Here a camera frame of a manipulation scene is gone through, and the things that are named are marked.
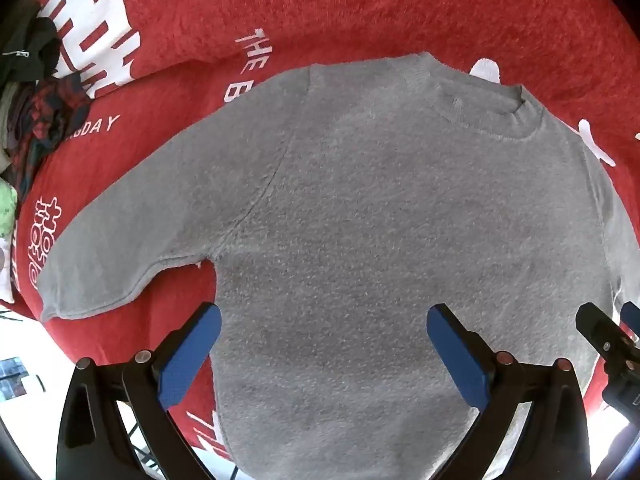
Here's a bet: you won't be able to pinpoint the red printed blanket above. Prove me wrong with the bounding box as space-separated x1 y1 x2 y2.
9 0 640 476

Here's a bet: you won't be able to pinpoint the black cloth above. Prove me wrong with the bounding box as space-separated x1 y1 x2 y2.
2 16 62 83

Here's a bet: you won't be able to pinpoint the green cloth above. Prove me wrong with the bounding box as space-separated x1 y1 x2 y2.
0 179 19 239

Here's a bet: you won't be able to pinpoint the printed paper cards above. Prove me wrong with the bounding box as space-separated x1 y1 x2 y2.
0 356 27 402

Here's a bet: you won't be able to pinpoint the thin black cable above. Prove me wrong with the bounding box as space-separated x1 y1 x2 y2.
122 410 156 468

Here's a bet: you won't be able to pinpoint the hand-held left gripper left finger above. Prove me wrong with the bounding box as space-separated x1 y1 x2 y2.
55 302 222 480

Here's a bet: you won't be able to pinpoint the grey knit sweater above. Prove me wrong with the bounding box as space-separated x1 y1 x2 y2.
37 52 640 480

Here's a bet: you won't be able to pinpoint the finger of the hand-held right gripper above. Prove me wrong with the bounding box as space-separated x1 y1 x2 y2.
575 302 640 423
621 300 640 333

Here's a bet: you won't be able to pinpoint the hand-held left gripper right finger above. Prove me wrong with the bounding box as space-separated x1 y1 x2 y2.
426 303 594 480

